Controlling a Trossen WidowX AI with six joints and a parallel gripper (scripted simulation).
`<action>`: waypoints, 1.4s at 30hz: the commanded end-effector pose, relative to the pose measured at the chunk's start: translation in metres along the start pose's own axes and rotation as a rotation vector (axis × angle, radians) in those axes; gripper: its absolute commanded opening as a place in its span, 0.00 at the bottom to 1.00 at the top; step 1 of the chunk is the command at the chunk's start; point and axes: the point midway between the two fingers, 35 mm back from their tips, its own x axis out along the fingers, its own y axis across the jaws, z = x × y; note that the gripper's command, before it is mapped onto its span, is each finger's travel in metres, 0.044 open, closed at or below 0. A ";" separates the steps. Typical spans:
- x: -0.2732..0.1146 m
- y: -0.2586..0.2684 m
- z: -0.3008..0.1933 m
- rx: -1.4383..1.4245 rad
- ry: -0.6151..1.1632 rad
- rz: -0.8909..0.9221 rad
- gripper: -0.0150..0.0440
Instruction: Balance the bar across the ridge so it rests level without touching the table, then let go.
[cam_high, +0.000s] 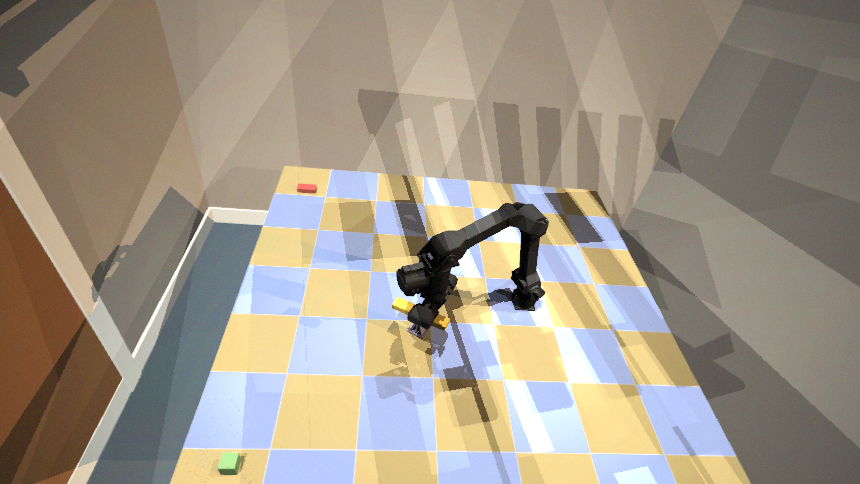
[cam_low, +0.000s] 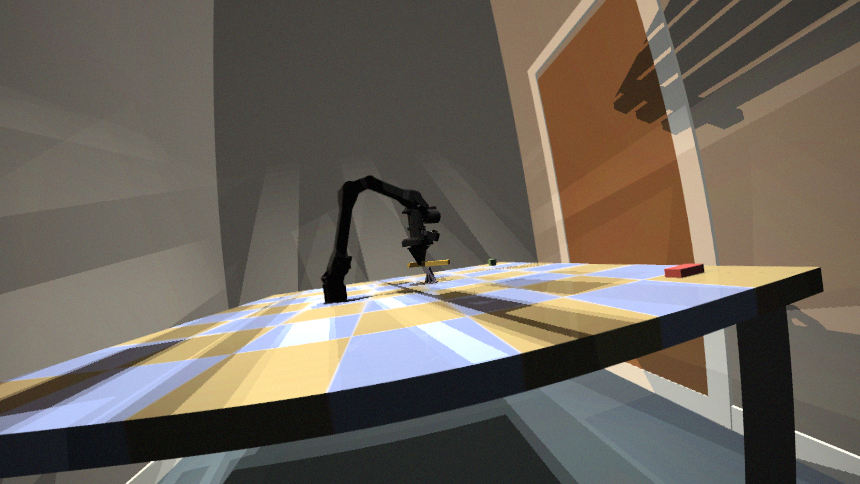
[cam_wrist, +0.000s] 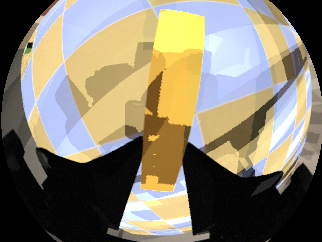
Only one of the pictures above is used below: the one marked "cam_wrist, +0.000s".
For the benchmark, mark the yellow bar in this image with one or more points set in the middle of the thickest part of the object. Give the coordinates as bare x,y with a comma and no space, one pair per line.
171,97

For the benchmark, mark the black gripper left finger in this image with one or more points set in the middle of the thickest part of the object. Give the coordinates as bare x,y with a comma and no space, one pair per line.
104,182

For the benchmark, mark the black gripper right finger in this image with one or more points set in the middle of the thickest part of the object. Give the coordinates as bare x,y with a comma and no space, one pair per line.
214,192

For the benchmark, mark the small green block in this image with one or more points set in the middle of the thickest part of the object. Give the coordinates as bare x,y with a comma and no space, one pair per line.
28,48

